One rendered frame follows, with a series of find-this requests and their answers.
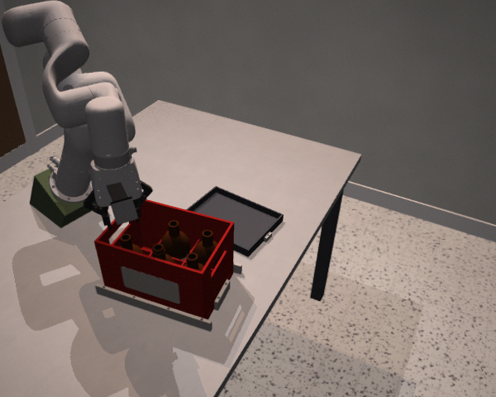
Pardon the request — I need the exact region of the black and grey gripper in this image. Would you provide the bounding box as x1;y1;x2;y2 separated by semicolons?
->
83;156;153;230

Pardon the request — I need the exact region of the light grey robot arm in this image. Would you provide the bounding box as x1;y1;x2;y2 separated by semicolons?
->
2;1;138;225

